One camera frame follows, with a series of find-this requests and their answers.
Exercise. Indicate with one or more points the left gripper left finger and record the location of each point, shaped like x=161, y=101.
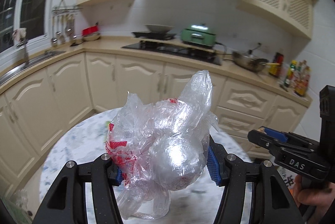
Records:
x=66, y=201

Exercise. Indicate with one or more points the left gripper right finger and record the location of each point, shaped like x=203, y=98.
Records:
x=252, y=190

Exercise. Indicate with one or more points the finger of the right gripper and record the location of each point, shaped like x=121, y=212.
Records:
x=263, y=140
x=280, y=136

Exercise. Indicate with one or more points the clear plastic bag trash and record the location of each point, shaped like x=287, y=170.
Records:
x=161, y=147

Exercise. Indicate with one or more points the right hand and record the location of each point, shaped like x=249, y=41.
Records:
x=320, y=198

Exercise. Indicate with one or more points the condiment bottles group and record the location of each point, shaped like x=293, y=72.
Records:
x=296, y=78

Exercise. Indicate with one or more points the dark sauce bottle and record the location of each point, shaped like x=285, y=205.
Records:
x=275, y=68

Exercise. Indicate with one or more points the white blue floral tablecloth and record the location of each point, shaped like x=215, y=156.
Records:
x=198, y=203

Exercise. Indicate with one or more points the steel wok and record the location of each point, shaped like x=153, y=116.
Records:
x=249, y=61

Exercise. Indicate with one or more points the green electric cooker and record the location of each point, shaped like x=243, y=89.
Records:
x=199, y=34

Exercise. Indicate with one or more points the black gas stove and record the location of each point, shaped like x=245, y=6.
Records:
x=166, y=43

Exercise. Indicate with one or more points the steel sink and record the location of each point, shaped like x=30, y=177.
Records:
x=31, y=62

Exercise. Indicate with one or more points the white pan on stove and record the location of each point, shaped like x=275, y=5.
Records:
x=157, y=28

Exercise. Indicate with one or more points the faucet with cloth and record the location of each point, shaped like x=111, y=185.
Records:
x=19, y=37

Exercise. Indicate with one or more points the red box on counter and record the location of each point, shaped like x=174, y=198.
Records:
x=90, y=30

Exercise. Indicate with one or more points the hanging utensil rack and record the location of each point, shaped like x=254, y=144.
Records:
x=63, y=24

